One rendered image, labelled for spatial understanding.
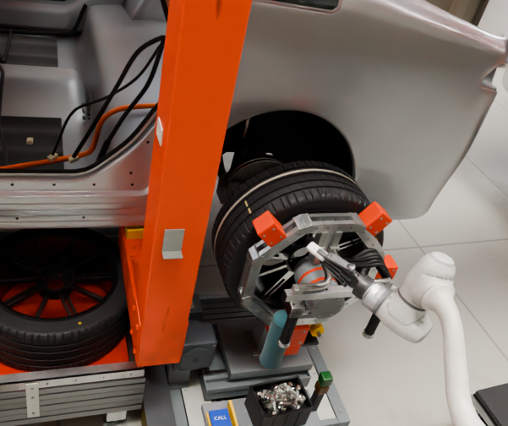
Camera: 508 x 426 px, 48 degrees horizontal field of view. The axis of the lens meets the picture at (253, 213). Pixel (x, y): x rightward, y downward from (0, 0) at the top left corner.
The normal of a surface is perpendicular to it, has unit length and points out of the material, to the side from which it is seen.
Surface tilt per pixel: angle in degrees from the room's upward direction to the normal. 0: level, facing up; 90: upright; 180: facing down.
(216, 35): 90
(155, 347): 90
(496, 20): 90
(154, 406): 0
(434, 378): 0
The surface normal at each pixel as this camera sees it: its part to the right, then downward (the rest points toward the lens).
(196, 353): 0.27, 0.63
